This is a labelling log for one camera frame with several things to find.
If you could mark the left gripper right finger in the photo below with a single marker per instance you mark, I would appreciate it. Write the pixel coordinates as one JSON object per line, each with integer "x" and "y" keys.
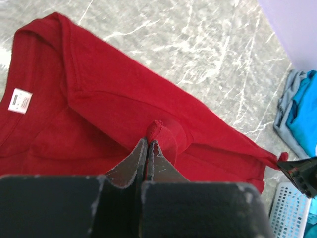
{"x": 159, "y": 169}

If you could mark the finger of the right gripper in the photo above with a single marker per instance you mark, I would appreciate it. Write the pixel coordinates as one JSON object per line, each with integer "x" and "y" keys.
{"x": 302, "y": 174}

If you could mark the crumpled teal t shirt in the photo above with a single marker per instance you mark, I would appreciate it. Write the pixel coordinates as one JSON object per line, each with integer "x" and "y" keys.
{"x": 311, "y": 225}

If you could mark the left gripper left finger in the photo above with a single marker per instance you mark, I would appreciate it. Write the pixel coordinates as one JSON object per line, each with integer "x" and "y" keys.
{"x": 130, "y": 168}

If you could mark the white plastic basket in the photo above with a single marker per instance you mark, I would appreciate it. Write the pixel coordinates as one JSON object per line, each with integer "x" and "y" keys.
{"x": 289, "y": 212}

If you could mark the red t shirt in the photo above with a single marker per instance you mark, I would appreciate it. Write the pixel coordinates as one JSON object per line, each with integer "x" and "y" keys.
{"x": 75, "y": 105}

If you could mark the folded blue t shirt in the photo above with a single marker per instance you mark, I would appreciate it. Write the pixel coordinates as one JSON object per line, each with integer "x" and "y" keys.
{"x": 302, "y": 120}

